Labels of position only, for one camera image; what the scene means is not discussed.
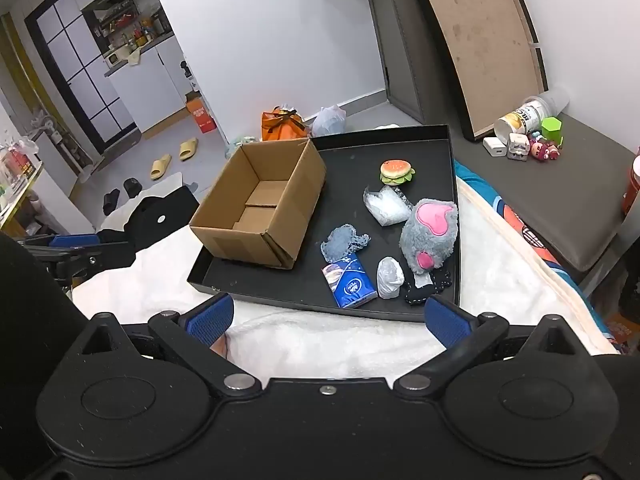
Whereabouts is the black framed brown board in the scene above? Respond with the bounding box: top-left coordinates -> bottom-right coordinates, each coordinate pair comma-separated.
402,0 -> 548,142

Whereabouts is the clear plastic bag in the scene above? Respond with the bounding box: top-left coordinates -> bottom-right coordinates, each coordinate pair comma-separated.
362,185 -> 415,226

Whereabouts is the grey cloth patch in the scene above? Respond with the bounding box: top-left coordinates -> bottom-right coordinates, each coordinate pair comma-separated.
320,224 -> 372,263

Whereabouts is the white blanket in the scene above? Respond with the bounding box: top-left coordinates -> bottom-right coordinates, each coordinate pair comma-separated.
70,172 -> 621,381

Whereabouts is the black framed glass door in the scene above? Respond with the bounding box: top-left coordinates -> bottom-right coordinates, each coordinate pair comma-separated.
25,2 -> 138,153

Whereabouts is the black tray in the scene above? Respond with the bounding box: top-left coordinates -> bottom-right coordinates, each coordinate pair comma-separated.
186,125 -> 462,323

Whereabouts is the large white plastic bag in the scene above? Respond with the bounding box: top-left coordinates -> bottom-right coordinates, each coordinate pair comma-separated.
311,105 -> 347,137

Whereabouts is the black stitched cloth piece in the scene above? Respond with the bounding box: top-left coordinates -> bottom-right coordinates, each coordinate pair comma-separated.
404,270 -> 453,307

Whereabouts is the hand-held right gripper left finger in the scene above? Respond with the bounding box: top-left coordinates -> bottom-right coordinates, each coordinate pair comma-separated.
75,293 -> 262,401

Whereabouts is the grey leaning panel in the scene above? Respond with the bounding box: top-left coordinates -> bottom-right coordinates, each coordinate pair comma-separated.
360,0 -> 471,126

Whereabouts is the brown cardboard box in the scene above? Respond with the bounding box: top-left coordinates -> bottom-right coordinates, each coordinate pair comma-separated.
189,137 -> 328,270

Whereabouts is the small white plastic bag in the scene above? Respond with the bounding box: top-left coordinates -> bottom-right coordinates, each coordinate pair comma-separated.
376,256 -> 405,300

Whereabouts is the orange bag with bow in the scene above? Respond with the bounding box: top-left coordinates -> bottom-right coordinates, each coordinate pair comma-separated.
261,106 -> 307,142

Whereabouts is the red cardboard box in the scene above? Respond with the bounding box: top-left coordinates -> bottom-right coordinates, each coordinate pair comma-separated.
185,91 -> 217,133

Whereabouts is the pink bear toy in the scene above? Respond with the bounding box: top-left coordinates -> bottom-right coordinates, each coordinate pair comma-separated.
530,132 -> 563,162

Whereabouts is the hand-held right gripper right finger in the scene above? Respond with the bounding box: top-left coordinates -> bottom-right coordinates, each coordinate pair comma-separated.
392,294 -> 593,401

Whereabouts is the printed blanket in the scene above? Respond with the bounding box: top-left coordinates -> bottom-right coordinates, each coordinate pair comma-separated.
455,160 -> 626,356

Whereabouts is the cluttered side shelf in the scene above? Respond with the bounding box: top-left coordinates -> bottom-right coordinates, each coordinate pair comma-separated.
0,137 -> 48,223

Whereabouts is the white standing fan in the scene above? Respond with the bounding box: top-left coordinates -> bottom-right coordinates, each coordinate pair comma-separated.
29,109 -> 98,181

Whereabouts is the clear plastic cup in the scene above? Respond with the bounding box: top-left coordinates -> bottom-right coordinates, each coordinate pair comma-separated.
522,87 -> 571,117

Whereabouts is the grey plush with pink heart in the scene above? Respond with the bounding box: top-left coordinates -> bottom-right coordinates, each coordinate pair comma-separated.
400,199 -> 460,275

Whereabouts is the burger toy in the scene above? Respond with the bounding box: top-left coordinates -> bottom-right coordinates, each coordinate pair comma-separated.
379,159 -> 416,186

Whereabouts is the green hexagonal container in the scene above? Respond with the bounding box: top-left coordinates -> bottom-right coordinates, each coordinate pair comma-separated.
541,116 -> 565,143

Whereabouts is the blue tissue pack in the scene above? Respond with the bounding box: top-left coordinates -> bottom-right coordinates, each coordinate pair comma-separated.
321,252 -> 378,309

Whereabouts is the white box figure toy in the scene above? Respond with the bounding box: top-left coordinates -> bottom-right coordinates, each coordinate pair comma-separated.
507,132 -> 531,160

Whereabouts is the white cabinet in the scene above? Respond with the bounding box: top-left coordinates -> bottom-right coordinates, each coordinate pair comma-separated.
105,35 -> 188,133

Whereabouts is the grey bench cushion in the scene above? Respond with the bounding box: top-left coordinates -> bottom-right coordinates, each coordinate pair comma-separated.
450,110 -> 640,283

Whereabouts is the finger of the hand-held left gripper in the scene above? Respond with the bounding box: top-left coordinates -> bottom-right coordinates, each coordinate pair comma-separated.
22,233 -> 137,283

